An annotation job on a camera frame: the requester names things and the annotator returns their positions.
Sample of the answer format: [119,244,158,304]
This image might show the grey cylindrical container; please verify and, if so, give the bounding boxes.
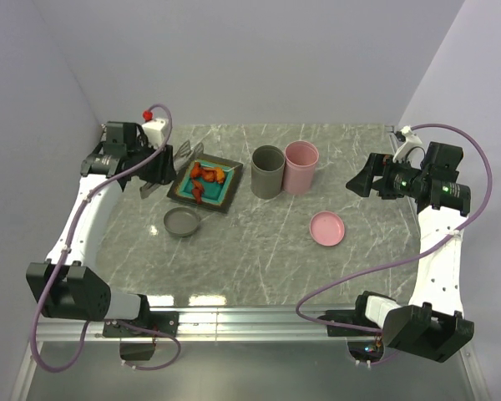
[250,145,286,200]

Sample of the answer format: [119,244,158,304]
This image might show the pink round lid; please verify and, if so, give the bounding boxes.
[309,211,346,246]

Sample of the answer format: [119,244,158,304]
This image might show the red chicken drumstick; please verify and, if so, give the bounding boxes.
[191,186,204,205]

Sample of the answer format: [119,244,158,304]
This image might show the metal serving tongs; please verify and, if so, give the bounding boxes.
[139,140,204,200]

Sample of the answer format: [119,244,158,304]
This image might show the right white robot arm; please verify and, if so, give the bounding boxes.
[346,142,474,363]

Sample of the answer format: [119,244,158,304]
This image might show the grey round lid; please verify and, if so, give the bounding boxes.
[163,207,201,237]

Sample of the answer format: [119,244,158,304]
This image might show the square teal ceramic plate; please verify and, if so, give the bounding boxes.
[167,155,243,214]

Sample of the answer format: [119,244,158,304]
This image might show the red chicken wing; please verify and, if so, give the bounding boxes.
[190,162,205,180]

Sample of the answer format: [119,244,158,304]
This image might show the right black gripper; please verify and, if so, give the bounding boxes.
[346,152,428,199]

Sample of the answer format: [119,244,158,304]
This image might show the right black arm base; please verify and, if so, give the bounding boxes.
[320,310,385,366]

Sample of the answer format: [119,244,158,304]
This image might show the aluminium mounting rail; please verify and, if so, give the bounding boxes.
[12,306,490,400]

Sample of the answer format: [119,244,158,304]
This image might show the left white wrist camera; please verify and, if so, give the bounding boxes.
[142,110,169,150]

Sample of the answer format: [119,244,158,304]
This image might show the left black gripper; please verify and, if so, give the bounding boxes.
[129,138,177,185]

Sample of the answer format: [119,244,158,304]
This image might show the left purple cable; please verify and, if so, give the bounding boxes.
[29,103,181,373]

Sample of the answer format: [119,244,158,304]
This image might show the pink cylindrical container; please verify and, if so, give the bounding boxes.
[283,140,319,195]

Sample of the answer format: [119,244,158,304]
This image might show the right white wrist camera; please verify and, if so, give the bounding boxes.
[392,125,423,163]

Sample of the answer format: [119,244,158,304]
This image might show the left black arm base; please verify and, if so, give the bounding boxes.
[102,311,181,371]

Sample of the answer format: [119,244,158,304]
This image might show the orange fried food piece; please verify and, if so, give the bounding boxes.
[202,167,225,185]

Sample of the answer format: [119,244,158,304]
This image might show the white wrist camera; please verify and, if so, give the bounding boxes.
[392,125,423,163]
[142,110,169,150]

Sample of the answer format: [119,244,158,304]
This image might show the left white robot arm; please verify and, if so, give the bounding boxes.
[26,119,176,336]

